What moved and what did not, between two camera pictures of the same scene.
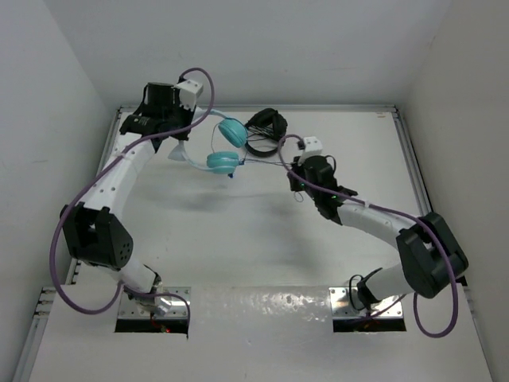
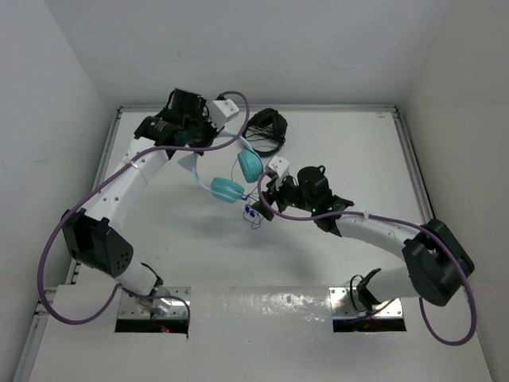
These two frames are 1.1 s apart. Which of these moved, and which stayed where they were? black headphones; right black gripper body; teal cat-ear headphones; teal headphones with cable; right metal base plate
Moved: teal headphones with cable; right black gripper body; teal cat-ear headphones
Stayed: right metal base plate; black headphones
